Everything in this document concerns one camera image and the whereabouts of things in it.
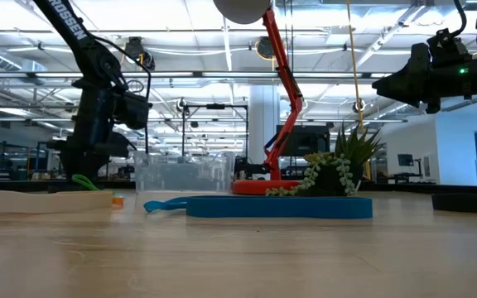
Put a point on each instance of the potted green succulent plant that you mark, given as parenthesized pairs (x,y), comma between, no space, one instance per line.
(329,180)

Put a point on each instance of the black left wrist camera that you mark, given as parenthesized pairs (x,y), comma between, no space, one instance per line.
(135,109)

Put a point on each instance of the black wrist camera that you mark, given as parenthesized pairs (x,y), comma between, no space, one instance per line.
(135,109)
(447,47)

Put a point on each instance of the black monitor screen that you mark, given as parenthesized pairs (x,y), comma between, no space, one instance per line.
(309,140)

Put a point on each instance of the clear plastic bin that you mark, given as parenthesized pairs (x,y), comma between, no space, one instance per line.
(180,174)

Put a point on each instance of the green rubber band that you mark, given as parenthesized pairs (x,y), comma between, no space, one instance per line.
(85,182)

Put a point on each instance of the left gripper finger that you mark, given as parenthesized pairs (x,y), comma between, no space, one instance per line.
(95,165)
(75,167)

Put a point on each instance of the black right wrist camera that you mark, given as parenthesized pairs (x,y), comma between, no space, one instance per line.
(447,47)

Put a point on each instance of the black background machine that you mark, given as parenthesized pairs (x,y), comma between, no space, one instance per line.
(247,169)

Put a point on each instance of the black aluminium table frame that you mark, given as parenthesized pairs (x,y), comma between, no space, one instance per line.
(15,185)

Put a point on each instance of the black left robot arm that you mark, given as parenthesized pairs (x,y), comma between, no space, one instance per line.
(68,25)

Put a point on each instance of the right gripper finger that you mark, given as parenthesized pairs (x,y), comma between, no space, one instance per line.
(412,76)
(418,99)

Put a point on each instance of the red desk lamp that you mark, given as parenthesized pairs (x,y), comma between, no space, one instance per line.
(263,187)

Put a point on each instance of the white building column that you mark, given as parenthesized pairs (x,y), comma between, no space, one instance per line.
(263,124)

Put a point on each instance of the small wall monitor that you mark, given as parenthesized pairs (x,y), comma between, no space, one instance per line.
(406,160)

